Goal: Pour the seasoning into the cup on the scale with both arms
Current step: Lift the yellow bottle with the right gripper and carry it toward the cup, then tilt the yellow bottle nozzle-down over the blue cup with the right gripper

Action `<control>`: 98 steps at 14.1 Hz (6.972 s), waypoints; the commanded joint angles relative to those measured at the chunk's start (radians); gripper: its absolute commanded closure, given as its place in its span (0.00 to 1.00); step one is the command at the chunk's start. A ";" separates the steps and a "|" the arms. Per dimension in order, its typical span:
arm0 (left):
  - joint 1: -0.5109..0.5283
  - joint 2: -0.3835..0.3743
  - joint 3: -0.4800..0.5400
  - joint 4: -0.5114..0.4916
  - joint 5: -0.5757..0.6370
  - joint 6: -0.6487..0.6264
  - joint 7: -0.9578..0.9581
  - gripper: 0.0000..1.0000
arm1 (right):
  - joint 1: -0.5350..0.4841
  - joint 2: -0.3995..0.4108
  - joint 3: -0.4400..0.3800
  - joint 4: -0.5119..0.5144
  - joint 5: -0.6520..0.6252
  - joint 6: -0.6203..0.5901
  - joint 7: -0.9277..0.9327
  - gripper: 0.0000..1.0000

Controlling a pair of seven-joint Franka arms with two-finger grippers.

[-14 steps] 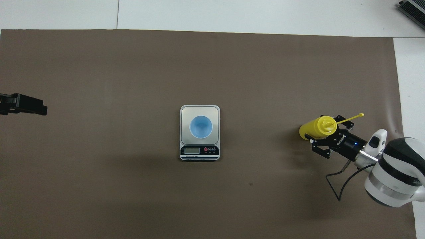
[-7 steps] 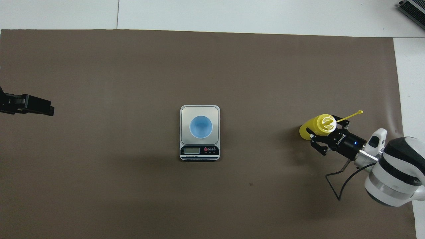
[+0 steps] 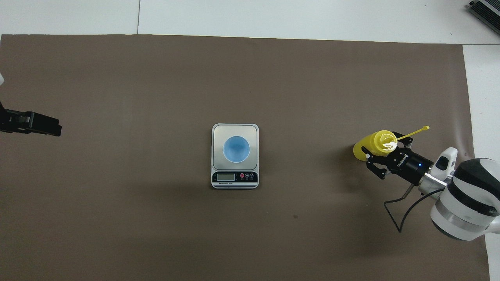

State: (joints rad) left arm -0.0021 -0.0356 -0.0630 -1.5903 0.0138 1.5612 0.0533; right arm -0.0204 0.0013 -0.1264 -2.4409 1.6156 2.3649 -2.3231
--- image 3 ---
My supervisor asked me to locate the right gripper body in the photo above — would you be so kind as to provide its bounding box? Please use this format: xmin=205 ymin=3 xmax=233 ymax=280
xmin=388 ymin=147 xmax=435 ymax=185

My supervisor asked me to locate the yellow squeeze bottle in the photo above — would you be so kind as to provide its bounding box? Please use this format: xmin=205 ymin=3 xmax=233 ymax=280
xmin=353 ymin=125 xmax=430 ymax=161

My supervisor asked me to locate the blue cup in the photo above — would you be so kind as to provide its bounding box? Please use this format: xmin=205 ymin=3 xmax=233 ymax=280
xmin=222 ymin=135 xmax=251 ymax=164

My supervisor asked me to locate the silver kitchen scale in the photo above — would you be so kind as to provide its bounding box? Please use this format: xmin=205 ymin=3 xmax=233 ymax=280
xmin=211 ymin=123 xmax=260 ymax=190

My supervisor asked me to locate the black cable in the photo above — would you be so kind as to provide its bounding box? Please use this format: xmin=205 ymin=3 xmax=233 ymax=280
xmin=384 ymin=183 xmax=446 ymax=234

